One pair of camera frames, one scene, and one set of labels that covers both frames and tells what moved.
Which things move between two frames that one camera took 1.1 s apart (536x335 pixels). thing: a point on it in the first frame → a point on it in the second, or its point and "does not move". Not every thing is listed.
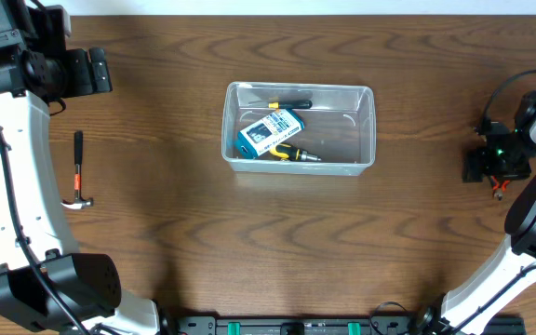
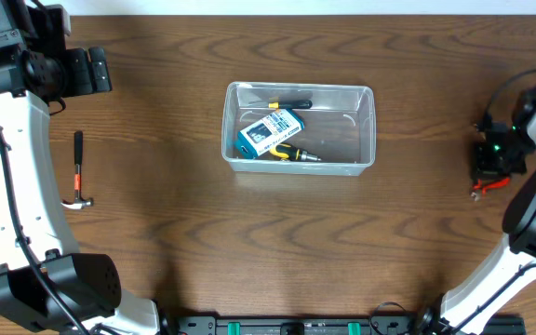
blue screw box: (268, 132) does not move
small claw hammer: (79, 202) does not move
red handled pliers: (499, 189) → (485, 186)
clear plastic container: (305, 128) does not move
